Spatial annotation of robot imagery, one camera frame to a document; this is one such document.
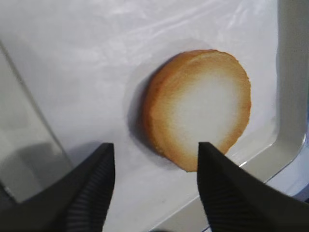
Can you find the cream rectangular tray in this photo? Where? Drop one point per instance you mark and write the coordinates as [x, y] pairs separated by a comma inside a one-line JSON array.
[[33, 159]]

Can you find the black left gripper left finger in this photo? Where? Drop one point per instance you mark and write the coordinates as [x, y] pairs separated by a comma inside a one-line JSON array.
[[78, 202]]

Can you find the toasted bread slice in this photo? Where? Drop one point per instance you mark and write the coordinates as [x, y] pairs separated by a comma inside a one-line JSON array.
[[197, 96]]

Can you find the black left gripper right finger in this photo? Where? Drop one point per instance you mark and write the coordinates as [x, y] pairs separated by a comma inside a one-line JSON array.
[[235, 201]]

